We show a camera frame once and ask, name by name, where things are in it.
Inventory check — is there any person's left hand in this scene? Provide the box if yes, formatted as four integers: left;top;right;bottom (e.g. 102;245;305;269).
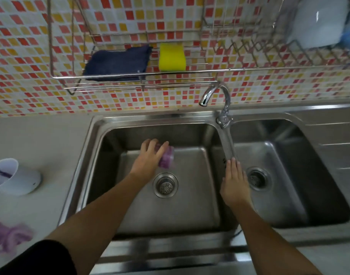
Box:
130;139;170;184

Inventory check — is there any round steel drain strainer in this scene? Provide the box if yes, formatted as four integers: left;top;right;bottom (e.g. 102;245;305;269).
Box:
245;166;272;192
152;172;179;199

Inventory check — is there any black shirt sleeve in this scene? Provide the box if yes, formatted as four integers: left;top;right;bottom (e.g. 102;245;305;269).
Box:
0;239;78;275

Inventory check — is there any person's right forearm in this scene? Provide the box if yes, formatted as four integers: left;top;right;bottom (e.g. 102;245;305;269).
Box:
231;197;323;275

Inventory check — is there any steel wire wall rack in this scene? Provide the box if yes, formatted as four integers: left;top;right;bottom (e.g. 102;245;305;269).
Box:
46;0;350;95

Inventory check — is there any clear plastic water tank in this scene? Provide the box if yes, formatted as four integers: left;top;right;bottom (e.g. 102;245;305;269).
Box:
155;144;175;169

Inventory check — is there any person's right hand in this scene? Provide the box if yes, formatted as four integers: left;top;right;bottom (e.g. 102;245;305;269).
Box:
220;157;251;208

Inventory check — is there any purple smear stain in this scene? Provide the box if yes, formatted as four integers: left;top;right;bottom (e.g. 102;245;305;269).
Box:
0;216;34;255

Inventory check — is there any yellow sponge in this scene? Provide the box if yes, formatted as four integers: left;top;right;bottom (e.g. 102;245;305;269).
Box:
159;42;187;73

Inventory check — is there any white cup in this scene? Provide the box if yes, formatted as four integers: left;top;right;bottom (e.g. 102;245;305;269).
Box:
287;0;349;49

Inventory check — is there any white cylindrical humidifier body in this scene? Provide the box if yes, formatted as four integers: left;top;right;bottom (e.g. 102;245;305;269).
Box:
0;158;42;196

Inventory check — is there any dark blue cloth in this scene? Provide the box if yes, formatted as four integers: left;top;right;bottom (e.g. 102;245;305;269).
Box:
83;44;153;82

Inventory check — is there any chrome faucet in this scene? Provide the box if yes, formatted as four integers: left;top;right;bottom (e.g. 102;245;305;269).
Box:
198;81;238;167

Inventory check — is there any person's left forearm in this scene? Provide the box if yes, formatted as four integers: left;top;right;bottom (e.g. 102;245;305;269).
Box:
44;171;156;275

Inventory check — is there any stainless steel double sink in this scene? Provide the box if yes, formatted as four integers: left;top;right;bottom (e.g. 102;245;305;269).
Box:
58;103;350;275

